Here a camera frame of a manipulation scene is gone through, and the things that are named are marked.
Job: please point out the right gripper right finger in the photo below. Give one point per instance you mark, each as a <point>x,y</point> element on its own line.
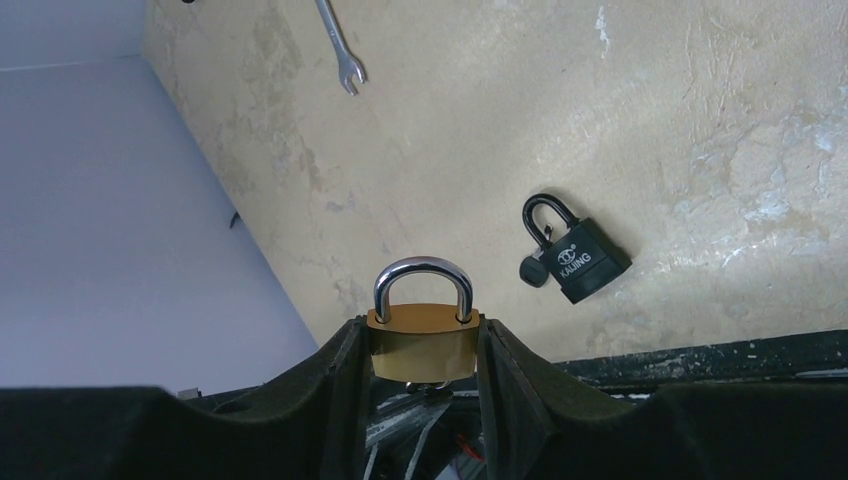
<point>538,421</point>

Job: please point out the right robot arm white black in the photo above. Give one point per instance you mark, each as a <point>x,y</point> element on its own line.
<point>413,439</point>

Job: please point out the black hex key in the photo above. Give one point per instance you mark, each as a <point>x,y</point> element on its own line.
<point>233,220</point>

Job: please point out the black mounting base plate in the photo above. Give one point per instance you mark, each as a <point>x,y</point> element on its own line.
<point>807,357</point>

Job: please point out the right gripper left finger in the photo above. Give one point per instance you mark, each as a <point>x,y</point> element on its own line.
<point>307,423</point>

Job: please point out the silver open-end wrench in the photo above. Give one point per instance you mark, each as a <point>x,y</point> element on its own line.
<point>349,66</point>

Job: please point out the brass padlock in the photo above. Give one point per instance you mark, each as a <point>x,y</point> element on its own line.
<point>423,343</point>

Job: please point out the black padlock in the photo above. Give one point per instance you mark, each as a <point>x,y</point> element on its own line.
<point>582,261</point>

